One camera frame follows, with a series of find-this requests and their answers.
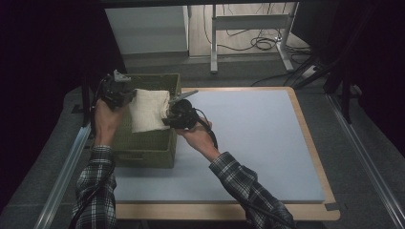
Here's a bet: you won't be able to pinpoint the black cables on floor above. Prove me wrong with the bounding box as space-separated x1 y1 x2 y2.
202 2 314 55

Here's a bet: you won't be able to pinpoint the white metal desk frame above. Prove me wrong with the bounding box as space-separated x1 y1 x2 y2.
209 2 296 75

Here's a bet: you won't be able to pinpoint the person's left hand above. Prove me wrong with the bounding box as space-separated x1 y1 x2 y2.
93 97 127 148

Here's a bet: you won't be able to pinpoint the metal floor rail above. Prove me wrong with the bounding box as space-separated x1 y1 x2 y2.
327 93 405 229
32 122 94 229

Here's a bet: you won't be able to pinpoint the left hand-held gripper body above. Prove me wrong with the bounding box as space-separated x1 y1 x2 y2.
96 69 137 112

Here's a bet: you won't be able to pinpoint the cream cloth with egg print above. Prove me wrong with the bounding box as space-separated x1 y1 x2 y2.
128 88 172 135

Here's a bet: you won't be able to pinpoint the black stand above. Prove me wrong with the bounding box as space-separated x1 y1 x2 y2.
79 71 94 128
339 71 355 126

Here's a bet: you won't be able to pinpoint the green woven basket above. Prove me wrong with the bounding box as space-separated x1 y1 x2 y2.
109 73 182 169

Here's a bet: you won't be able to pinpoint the white power strip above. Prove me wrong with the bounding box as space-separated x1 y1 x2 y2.
298 64 320 81

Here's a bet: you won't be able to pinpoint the black tape strip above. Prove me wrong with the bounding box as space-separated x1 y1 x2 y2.
324 201 342 212

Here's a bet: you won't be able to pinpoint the person's right hand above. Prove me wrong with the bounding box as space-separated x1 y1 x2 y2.
174 116 222 163

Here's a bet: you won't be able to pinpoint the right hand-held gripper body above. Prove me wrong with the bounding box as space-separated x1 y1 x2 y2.
162 89 201 130

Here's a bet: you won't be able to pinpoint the grey cabinet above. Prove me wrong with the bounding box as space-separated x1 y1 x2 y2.
104 5 190 56

